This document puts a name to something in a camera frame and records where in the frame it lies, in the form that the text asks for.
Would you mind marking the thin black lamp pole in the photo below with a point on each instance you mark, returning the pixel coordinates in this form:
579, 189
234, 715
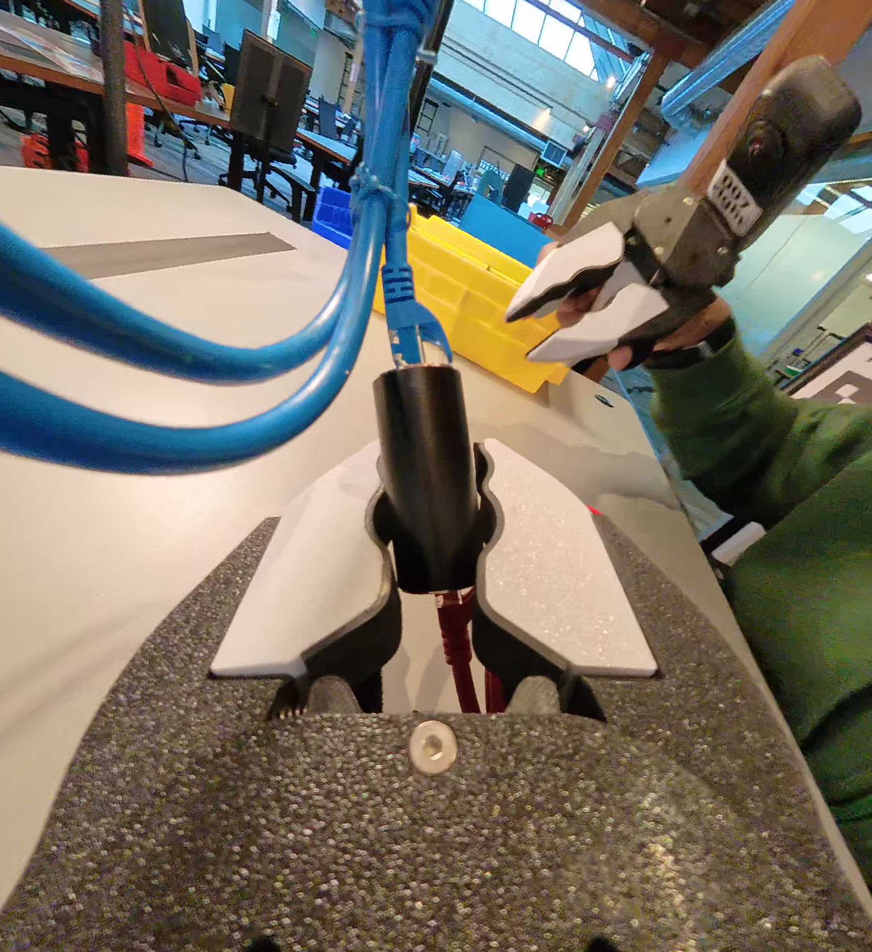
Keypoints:
113, 89

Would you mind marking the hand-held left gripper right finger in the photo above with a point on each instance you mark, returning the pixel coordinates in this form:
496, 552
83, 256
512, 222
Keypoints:
563, 580

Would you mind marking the light blue box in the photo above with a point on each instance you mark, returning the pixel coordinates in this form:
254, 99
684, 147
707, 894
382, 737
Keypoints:
503, 231

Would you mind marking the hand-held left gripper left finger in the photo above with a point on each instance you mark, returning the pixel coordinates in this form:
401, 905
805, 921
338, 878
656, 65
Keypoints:
310, 580

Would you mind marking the person's right hand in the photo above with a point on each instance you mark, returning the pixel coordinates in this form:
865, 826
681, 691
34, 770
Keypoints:
689, 335

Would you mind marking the person's right forearm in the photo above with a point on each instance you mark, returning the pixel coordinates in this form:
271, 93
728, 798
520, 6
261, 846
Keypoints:
749, 432

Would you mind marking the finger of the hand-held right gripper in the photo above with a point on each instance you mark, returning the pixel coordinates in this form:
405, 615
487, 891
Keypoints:
563, 275
607, 325

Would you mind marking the black ethernet hub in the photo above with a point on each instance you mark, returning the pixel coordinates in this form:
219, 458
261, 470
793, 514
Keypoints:
433, 476

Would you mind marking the wooden beam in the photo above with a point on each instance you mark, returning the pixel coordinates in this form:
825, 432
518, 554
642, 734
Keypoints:
793, 30

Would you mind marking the white printed tag sign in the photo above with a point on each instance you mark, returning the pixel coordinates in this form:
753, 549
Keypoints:
860, 369

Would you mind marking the person's green jacket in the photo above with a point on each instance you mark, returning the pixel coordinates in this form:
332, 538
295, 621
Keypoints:
838, 640

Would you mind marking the yellow storage bin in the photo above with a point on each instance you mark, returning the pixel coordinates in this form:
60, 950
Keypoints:
473, 298

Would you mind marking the blue storage bin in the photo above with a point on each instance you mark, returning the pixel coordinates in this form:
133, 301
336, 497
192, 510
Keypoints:
335, 216

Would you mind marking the red plastic crate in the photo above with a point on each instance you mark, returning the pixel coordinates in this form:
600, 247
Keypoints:
161, 75

